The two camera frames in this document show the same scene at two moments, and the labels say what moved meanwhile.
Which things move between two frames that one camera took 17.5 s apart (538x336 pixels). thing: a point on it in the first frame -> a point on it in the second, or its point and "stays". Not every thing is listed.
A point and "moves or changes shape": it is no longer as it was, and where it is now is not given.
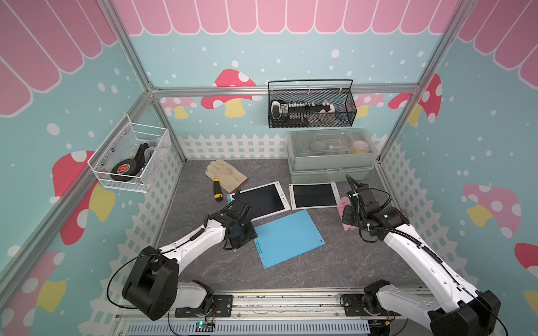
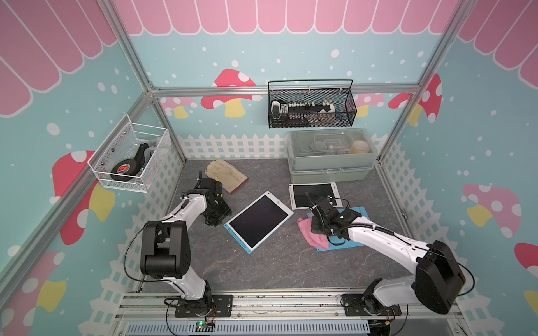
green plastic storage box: x=321 y=155 stays
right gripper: x=346 y=215 -> x=314 y=228
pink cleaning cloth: x=345 y=201 -> x=316 y=239
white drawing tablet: x=314 y=195 stays
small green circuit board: x=203 y=326 stays
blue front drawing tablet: x=285 y=238 -> x=361 y=211
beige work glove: x=230 y=178 stays
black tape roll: x=127 y=166 stays
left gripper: x=251 y=234 -> x=225 y=211
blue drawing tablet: x=265 y=201 moves or changes shape
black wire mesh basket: x=311 y=103 stays
